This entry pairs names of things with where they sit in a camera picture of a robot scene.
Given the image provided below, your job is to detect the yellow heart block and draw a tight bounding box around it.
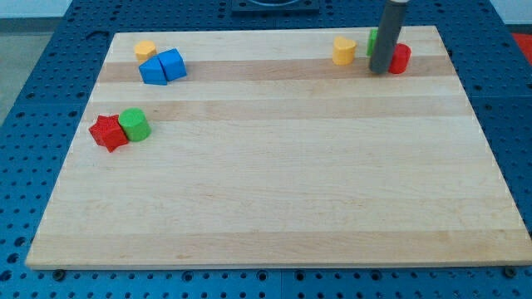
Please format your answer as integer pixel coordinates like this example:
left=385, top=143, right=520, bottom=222
left=332, top=36, right=357, bottom=66

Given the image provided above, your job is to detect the wooden board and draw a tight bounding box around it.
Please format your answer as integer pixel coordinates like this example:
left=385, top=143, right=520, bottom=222
left=26, top=26, right=531, bottom=270

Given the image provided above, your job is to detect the blue cube block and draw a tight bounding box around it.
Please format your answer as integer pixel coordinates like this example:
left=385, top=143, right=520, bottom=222
left=158, top=48, right=187, bottom=81

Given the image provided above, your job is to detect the green cylinder block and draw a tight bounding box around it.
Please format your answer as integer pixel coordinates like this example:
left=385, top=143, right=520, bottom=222
left=118, top=107, right=151, bottom=142

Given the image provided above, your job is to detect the blue triangle block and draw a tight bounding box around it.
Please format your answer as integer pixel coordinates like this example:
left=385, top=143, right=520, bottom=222
left=138, top=56, right=167, bottom=86

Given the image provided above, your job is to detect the yellow hexagon block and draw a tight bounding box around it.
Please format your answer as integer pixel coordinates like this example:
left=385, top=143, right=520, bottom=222
left=134, top=40, right=157, bottom=64

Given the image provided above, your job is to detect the green block behind stick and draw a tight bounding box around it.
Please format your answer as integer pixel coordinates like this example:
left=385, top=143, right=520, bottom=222
left=367, top=28, right=378, bottom=57

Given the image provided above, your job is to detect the red star block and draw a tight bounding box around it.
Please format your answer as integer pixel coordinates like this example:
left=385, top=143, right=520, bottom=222
left=89, top=115, right=129, bottom=152

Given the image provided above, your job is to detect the red cylinder block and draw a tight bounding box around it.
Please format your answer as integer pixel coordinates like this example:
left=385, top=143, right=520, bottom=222
left=388, top=43, right=411, bottom=74

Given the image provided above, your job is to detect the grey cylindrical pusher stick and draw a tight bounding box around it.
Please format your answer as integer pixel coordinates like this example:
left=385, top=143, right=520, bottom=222
left=369, top=0, right=409, bottom=75

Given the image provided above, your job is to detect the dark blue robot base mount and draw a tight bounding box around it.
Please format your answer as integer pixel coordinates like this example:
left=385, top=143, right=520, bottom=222
left=229, top=0, right=321, bottom=15

